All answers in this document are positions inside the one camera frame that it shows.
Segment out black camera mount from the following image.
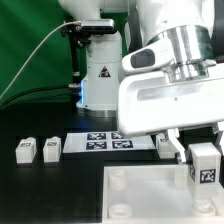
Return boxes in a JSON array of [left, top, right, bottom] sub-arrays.
[[61, 19, 117, 87]]

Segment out grey cable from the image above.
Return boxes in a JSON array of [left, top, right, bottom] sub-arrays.
[[0, 20, 83, 101]]

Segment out black cables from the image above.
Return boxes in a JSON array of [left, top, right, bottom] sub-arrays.
[[0, 84, 83, 111]]

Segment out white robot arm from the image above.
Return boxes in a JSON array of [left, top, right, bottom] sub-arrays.
[[78, 0, 224, 162]]

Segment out white square table top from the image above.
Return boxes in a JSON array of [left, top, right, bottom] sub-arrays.
[[102, 165, 224, 224]]

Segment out white marker sheet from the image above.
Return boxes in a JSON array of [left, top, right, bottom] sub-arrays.
[[63, 131, 155, 153]]

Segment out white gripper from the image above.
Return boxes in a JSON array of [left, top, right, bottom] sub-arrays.
[[118, 68, 224, 164]]

